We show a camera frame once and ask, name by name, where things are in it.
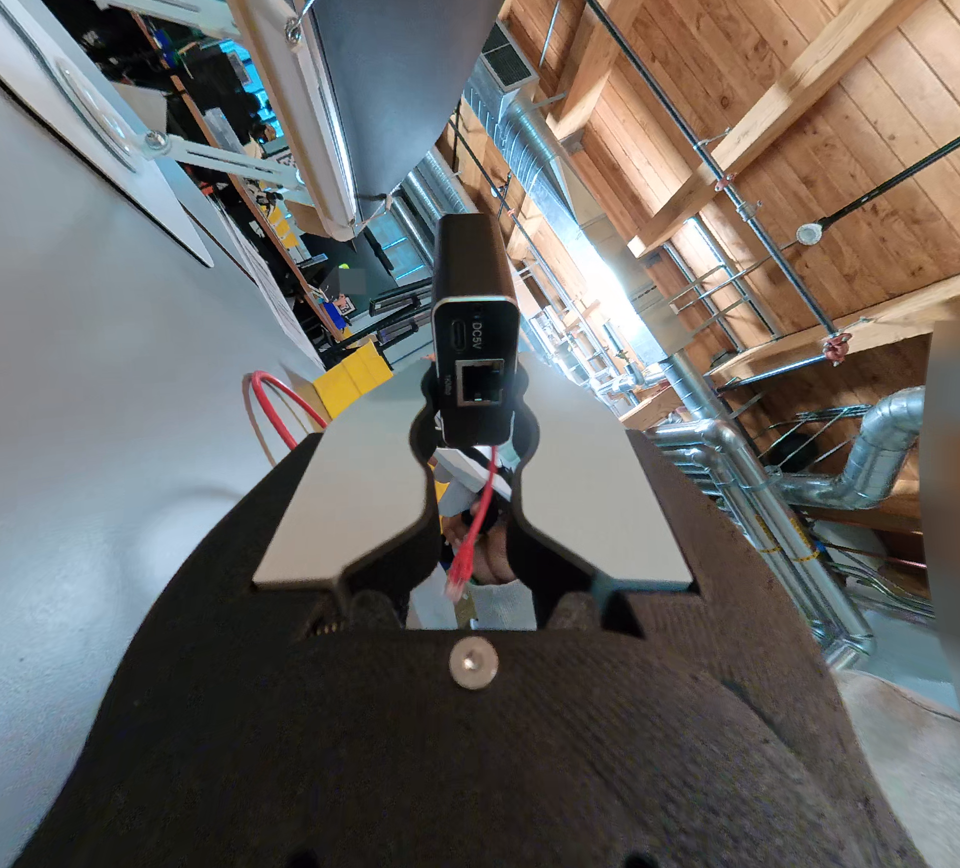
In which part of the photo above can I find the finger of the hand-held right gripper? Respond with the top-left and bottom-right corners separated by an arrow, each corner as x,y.
433,448 -> 513,518

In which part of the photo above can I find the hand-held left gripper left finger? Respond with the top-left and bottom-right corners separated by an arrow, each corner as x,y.
252,366 -> 441,593

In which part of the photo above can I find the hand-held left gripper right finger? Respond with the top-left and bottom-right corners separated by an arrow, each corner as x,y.
510,353 -> 695,593

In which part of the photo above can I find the red network cable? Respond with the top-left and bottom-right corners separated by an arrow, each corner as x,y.
241,371 -> 502,601

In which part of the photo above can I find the yellow plastic bin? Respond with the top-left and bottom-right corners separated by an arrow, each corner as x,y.
311,339 -> 396,428

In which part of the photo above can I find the black network adapter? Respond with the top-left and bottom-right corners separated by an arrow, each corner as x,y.
429,213 -> 522,448

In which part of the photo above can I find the person's right hand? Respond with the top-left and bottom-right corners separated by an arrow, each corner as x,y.
442,501 -> 520,584

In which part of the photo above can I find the printed paper sheet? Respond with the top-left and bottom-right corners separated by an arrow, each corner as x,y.
208,197 -> 329,372

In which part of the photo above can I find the silver pipe bundle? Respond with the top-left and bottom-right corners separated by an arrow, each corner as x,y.
648,351 -> 931,670

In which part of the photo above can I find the wood-framed black screen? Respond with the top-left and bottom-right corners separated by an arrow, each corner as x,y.
191,0 -> 528,244

